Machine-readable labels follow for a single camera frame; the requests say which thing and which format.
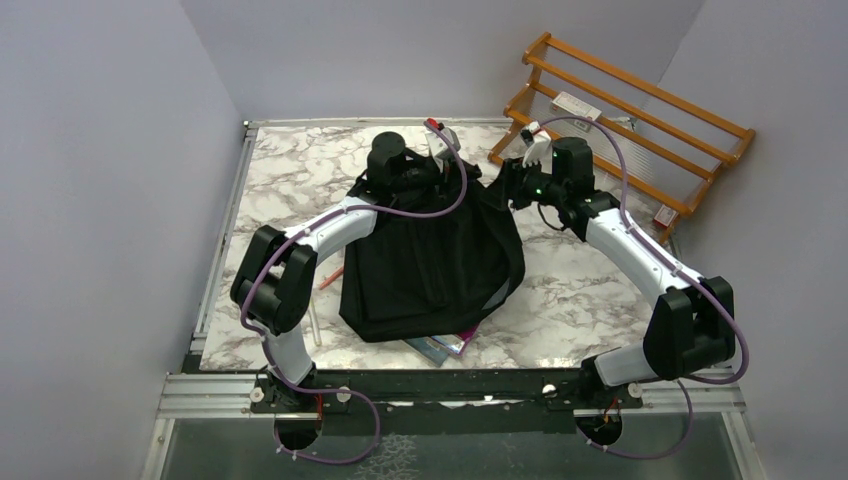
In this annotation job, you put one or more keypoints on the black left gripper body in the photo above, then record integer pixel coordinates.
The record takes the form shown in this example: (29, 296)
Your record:
(420, 174)

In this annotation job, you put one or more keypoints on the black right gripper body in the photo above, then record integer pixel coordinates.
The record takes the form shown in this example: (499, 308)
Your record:
(529, 185)

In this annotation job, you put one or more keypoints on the black student bag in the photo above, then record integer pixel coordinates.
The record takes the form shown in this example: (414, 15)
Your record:
(432, 276)

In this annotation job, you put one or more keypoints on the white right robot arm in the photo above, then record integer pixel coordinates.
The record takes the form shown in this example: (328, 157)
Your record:
(689, 328)

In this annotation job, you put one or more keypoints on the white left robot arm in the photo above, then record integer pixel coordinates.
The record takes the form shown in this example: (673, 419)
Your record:
(273, 285)

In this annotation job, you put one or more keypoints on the salmon pink pencil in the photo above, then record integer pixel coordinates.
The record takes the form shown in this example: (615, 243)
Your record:
(329, 280)

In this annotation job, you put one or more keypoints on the orange wooden shelf rack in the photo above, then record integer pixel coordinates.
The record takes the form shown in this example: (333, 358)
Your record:
(672, 149)

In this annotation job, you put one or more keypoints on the small red white box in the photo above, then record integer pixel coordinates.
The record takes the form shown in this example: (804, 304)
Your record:
(665, 216)

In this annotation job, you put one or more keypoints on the pale yellow pencil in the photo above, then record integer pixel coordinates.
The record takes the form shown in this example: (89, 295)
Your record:
(314, 324)

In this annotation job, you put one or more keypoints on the dark blue book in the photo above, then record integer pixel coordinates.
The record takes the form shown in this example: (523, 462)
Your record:
(426, 348)

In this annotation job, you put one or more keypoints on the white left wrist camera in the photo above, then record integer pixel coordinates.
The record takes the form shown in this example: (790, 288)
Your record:
(442, 141)

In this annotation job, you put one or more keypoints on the black metal base rail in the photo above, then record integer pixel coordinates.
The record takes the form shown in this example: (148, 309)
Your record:
(360, 403)

